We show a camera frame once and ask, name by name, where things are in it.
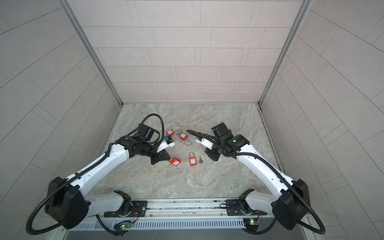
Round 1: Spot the white slotted cable duct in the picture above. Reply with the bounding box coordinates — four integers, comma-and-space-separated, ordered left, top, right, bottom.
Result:
71, 218, 245, 231

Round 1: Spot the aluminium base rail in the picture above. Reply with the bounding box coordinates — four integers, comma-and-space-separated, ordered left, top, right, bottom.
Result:
68, 196, 311, 223

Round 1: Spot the red padlock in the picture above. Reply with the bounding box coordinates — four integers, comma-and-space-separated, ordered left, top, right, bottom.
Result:
166, 129, 175, 137
170, 158, 182, 166
189, 152, 197, 167
175, 129, 192, 147

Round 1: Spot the right green circuit board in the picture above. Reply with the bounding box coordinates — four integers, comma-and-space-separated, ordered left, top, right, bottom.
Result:
243, 219, 260, 234

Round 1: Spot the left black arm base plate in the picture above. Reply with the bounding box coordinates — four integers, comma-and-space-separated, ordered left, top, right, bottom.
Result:
104, 201, 148, 218

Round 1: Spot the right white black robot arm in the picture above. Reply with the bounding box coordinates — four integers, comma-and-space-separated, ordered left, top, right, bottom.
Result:
187, 123, 326, 235

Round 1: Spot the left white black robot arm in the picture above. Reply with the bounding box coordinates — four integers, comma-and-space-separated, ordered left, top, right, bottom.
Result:
26, 122, 174, 237

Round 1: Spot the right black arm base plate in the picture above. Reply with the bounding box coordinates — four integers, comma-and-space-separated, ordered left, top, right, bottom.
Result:
219, 199, 267, 216

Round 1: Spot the green circuit board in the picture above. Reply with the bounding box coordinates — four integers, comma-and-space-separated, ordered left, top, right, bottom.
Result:
114, 221, 132, 232
243, 219, 260, 234

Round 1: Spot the left green circuit board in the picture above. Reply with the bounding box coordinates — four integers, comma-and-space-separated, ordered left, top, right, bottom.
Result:
114, 221, 132, 232

